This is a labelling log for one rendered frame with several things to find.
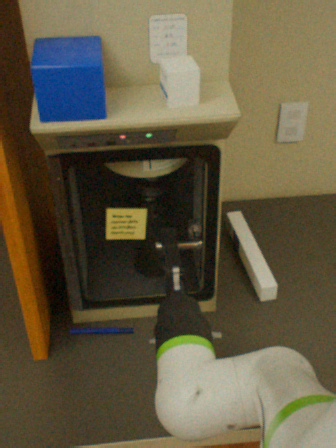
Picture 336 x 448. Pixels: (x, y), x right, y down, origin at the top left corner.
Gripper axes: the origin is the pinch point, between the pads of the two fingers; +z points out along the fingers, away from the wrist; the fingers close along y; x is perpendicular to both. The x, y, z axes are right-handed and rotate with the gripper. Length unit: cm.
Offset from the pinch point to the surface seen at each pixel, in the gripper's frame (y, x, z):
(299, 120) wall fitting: -4, -38, 48
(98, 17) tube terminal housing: 42.5, 9.4, 5.5
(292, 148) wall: -12, -38, 49
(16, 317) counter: -25.7, 33.9, 8.8
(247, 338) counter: -26.1, -16.3, -2.9
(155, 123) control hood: 30.5, 2.1, -6.0
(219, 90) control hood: 31.0, -9.0, 2.0
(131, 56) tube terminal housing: 36.0, 4.8, 5.5
